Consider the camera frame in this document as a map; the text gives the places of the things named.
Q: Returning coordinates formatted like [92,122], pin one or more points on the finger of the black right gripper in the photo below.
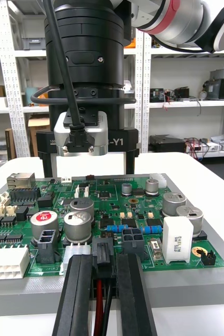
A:
[48,166]
[130,165]

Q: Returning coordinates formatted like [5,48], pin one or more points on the white shelf with goods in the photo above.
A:
[9,78]
[182,103]

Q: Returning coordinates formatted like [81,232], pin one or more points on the silver and black right arm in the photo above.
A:
[90,31]

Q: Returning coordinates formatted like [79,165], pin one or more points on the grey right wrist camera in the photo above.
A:
[100,136]

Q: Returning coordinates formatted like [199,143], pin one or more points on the green circuit board grey frame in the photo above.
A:
[111,194]

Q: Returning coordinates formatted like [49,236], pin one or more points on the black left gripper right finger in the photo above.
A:
[132,302]

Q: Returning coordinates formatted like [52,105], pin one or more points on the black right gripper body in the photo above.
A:
[117,118]

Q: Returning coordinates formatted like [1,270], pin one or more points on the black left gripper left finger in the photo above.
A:
[75,302]

